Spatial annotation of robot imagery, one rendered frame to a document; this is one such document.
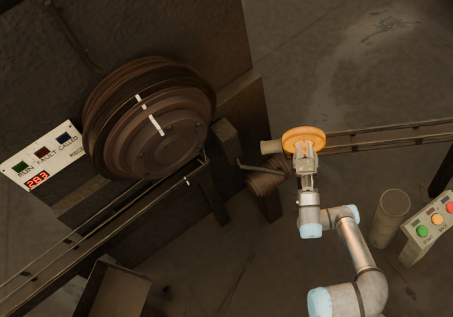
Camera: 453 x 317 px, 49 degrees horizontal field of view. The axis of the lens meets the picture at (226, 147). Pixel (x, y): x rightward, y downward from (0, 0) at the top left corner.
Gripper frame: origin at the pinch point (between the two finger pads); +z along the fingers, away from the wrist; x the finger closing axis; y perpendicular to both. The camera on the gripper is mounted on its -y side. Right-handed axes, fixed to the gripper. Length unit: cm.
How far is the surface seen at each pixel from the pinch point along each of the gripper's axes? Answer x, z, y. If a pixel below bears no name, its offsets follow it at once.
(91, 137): 65, -3, 36
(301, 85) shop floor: -3, 55, -109
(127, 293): 73, -53, -17
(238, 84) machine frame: 23.6, 26.1, -10.3
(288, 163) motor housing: 6.7, -2.3, -38.8
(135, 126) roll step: 50, -1, 38
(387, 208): -32, -24, -34
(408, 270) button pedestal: -46, -51, -80
